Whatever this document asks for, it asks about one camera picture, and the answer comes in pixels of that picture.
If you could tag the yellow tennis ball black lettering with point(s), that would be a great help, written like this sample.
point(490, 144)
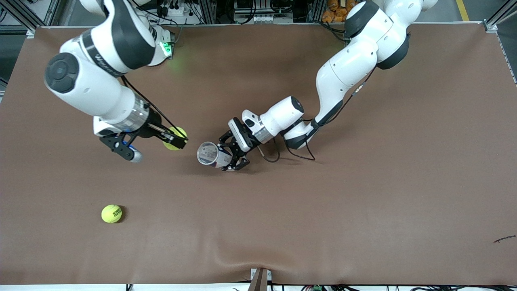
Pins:
point(111, 214)

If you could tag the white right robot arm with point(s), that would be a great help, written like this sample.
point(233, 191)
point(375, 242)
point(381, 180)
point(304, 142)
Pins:
point(93, 89)

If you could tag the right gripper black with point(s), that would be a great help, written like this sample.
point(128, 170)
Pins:
point(154, 120)

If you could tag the grey table edge clamp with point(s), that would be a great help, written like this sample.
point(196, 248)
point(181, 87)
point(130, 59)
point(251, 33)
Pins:
point(260, 279)

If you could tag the green plug connector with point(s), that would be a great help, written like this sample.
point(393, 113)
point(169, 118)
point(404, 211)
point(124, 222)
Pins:
point(317, 288)

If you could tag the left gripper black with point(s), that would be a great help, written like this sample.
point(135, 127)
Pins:
point(235, 146)

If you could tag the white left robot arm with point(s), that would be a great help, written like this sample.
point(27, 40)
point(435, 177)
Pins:
point(347, 68)

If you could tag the orange snack bags pile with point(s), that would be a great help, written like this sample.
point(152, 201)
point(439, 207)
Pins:
point(335, 12)

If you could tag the brown table mat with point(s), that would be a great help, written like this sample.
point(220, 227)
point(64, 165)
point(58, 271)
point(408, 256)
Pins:
point(282, 222)

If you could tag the yellow tennis ball small logo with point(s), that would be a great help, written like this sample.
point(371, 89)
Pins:
point(171, 144)

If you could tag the white power strip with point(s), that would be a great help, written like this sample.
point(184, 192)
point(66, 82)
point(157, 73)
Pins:
point(175, 16)

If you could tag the white terminal block device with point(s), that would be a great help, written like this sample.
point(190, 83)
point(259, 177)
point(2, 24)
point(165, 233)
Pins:
point(258, 19)

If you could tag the clear blue tennis ball can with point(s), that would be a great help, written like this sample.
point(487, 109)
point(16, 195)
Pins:
point(208, 153)

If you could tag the aluminium frame profile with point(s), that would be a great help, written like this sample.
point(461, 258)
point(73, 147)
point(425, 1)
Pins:
point(24, 18)
point(499, 16)

